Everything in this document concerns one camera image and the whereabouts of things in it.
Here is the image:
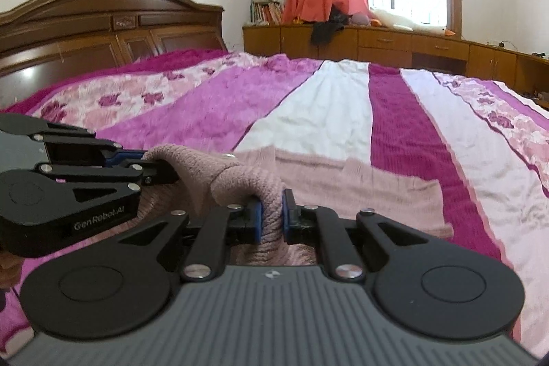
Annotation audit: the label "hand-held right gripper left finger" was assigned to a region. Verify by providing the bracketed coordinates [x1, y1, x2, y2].
[115, 197, 264, 282]

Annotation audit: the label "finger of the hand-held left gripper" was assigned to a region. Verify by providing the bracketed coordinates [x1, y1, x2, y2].
[32, 121, 149, 168]
[38, 158, 180, 206]

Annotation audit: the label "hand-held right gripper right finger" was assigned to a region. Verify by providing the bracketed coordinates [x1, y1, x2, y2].
[281, 189, 430, 282]

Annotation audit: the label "pink knit sweater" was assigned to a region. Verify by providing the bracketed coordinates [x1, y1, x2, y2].
[139, 143, 454, 266]

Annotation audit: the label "person's left forearm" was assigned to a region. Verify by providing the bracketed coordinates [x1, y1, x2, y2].
[0, 249, 23, 290]

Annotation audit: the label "dark clothes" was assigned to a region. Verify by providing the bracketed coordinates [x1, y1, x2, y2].
[311, 5, 350, 46]

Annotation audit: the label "floral purple white blanket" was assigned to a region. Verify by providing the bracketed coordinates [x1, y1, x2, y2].
[0, 49, 549, 354]

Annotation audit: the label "dark wooden headboard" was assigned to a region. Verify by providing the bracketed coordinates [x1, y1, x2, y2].
[0, 0, 228, 109]

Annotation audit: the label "long wooden cabinet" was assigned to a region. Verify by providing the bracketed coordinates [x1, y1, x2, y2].
[242, 23, 549, 109]

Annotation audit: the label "row of books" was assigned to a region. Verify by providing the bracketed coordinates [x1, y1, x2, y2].
[250, 0, 284, 26]

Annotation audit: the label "white goose plush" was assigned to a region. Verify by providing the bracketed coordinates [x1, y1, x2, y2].
[370, 6, 457, 37]

